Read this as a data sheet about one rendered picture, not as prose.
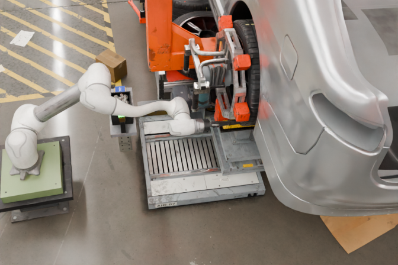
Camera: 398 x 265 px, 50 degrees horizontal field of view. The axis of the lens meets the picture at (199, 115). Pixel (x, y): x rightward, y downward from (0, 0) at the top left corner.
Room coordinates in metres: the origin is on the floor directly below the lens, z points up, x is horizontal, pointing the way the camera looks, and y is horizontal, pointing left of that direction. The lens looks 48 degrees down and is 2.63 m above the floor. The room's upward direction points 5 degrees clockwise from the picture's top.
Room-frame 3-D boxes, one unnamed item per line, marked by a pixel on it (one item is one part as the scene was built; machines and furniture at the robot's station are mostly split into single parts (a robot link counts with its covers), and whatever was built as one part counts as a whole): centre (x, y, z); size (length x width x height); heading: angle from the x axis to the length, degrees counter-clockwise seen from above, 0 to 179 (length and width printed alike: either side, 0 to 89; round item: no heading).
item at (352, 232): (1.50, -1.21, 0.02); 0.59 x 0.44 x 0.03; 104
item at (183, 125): (1.68, 0.11, 0.64); 0.16 x 0.13 x 0.11; 104
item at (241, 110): (1.64, -0.24, 0.85); 0.09 x 0.08 x 0.07; 14
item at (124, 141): (1.96, 0.54, 0.21); 0.10 x 0.10 x 0.42; 14
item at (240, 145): (1.99, -0.32, 0.32); 0.40 x 0.30 x 0.28; 14
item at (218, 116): (1.96, -0.19, 0.48); 0.16 x 0.12 x 0.17; 104
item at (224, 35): (1.95, -0.16, 0.85); 0.54 x 0.07 x 0.54; 14
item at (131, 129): (1.93, 0.53, 0.44); 0.43 x 0.17 x 0.03; 14
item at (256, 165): (1.99, -0.32, 0.13); 0.50 x 0.36 x 0.10; 14
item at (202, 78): (1.82, -0.06, 1.03); 0.19 x 0.18 x 0.11; 104
